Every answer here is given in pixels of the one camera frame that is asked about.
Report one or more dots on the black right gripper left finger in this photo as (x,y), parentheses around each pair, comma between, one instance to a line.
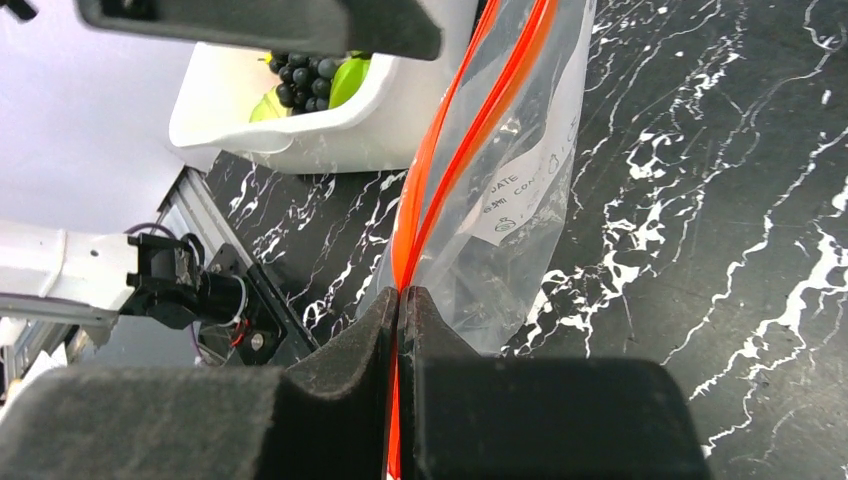
(326,417)

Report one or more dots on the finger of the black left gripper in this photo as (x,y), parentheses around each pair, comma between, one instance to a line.
(330,27)

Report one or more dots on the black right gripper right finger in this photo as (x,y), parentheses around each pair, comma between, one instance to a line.
(463,415)

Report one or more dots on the clear zip bag orange zipper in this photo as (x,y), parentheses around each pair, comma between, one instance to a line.
(484,201)

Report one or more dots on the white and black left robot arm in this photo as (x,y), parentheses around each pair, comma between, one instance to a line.
(259,266)

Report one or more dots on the white plastic food bin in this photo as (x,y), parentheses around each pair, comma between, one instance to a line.
(379,128)

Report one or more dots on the green toy star fruit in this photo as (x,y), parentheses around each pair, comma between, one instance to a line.
(348,79)

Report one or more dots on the black toy grape bunch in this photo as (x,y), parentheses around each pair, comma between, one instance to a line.
(305,82)

